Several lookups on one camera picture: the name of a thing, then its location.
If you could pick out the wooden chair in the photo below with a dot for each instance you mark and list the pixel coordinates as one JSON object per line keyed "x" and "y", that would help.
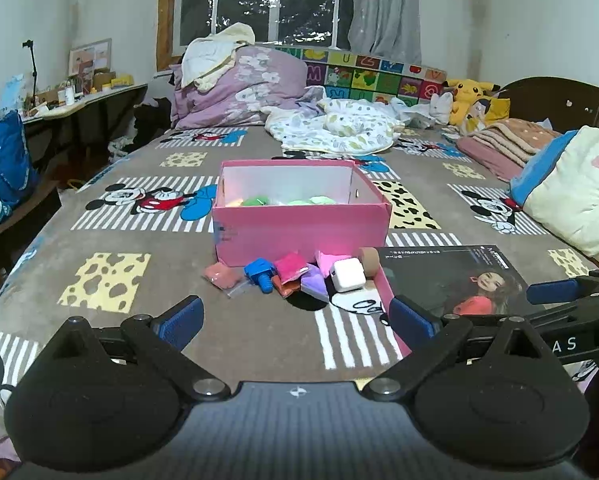
{"x": 19, "y": 210}

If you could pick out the white leaf-print quilt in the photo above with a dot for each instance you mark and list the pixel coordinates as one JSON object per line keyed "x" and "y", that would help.
{"x": 334, "y": 125}

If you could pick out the magenta clay packet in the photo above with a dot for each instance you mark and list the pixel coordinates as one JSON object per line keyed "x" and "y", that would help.
{"x": 292, "y": 264}

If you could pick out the yellow clay packet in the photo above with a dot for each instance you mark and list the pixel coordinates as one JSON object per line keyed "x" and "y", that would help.
{"x": 232, "y": 202}

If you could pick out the black clothes pile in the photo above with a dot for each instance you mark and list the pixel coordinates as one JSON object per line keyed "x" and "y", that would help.
{"x": 152, "y": 120}

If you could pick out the purple clay packet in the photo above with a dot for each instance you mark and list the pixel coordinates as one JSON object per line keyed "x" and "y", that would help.
{"x": 314, "y": 284}

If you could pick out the black phone stand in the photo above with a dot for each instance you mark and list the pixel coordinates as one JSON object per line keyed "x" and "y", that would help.
{"x": 33, "y": 70}

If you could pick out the cartoon mouse printed blanket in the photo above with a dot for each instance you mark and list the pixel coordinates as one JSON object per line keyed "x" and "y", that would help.
{"x": 259, "y": 345}

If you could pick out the pink striped folded blanket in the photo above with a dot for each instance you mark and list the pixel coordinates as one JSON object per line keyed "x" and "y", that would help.
{"x": 504, "y": 147}

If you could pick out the framed picture board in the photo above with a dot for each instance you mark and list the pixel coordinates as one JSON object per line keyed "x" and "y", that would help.
{"x": 89, "y": 55}

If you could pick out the purple floral quilt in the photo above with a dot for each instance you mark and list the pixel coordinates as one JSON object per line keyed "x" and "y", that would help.
{"x": 249, "y": 95}

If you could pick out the yellow plush toy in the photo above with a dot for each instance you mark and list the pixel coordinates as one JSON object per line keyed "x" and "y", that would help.
{"x": 469, "y": 95}

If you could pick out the dark wooden headboard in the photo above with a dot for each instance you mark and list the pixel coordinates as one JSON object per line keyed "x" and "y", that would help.
{"x": 564, "y": 102}

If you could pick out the cream quilt with blue trim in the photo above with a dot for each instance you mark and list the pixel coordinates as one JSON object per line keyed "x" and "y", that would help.
{"x": 574, "y": 195}

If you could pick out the pink box lid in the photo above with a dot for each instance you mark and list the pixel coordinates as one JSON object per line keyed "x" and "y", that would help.
{"x": 393, "y": 292}

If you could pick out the orange-red clay packet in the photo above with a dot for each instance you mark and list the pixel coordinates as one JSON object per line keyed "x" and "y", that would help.
{"x": 287, "y": 288}

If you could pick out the white charger cube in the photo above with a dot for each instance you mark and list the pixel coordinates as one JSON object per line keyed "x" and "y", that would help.
{"x": 348, "y": 275}

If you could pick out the beige bandage roll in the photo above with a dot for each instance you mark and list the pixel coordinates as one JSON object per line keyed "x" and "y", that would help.
{"x": 369, "y": 260}

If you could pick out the pink cardboard box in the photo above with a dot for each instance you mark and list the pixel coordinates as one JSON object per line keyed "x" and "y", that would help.
{"x": 299, "y": 232}

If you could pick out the white plush toy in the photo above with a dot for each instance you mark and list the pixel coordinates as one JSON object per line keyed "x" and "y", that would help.
{"x": 442, "y": 105}

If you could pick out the blue bag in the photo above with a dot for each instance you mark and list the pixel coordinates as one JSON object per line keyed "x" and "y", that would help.
{"x": 4, "y": 160}

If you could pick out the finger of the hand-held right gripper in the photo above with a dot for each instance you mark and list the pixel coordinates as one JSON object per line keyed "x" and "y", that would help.
{"x": 554, "y": 291}

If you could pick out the green clay packet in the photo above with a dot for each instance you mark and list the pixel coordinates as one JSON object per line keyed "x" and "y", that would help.
{"x": 323, "y": 199}
{"x": 256, "y": 201}
{"x": 298, "y": 202}

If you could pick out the cream crumpled cloth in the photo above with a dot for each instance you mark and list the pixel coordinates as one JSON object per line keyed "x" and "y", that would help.
{"x": 212, "y": 57}

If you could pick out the grey curtain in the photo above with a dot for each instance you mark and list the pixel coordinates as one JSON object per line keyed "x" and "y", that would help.
{"x": 384, "y": 10}

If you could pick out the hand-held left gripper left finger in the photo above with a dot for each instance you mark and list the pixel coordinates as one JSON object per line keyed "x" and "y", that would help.
{"x": 182, "y": 317}

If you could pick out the salmon clay packet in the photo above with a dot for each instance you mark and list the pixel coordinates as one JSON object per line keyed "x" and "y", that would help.
{"x": 222, "y": 275}

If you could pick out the window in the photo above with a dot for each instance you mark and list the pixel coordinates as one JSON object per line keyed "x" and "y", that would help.
{"x": 304, "y": 5}

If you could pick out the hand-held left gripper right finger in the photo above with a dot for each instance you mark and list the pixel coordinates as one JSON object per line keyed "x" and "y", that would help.
{"x": 412, "y": 320}

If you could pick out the blue toy bolt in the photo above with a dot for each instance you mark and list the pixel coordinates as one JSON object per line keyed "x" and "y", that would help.
{"x": 259, "y": 275}

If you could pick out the dark printed picture sheet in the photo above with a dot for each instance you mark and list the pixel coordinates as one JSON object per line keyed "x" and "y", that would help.
{"x": 444, "y": 275}

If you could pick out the cluttered side desk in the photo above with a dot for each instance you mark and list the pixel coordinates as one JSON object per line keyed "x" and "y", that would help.
{"x": 89, "y": 102}

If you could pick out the colourful alphabet play mat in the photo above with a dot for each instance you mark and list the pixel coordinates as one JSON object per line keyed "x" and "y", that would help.
{"x": 369, "y": 72}

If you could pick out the bright pink clay packet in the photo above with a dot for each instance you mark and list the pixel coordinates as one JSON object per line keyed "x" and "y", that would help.
{"x": 329, "y": 260}

